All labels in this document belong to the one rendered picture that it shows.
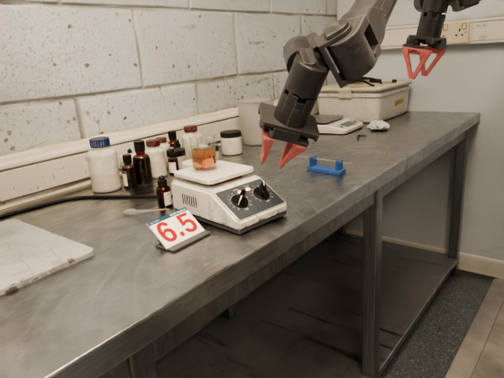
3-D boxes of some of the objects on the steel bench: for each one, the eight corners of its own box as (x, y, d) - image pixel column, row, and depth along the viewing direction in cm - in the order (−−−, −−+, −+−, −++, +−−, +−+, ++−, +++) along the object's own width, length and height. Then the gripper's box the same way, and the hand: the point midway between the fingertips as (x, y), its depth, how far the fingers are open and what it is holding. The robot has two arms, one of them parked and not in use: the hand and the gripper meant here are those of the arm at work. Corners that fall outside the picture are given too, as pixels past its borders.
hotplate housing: (289, 215, 85) (287, 175, 83) (238, 237, 77) (235, 193, 74) (215, 195, 101) (212, 160, 98) (166, 211, 92) (162, 174, 90)
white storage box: (412, 112, 202) (414, 79, 198) (379, 124, 175) (380, 87, 171) (350, 109, 221) (350, 80, 217) (312, 121, 194) (311, 88, 190)
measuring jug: (238, 139, 166) (235, 98, 162) (271, 136, 167) (270, 95, 162) (241, 148, 148) (238, 103, 144) (279, 145, 149) (277, 100, 145)
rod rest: (346, 172, 112) (346, 158, 111) (339, 175, 109) (339, 161, 108) (313, 167, 118) (313, 154, 117) (306, 170, 116) (305, 157, 115)
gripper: (273, 91, 67) (244, 169, 77) (334, 108, 70) (298, 181, 79) (270, 72, 73) (243, 147, 82) (327, 88, 75) (295, 159, 84)
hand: (271, 160), depth 80 cm, fingers open, 3 cm apart
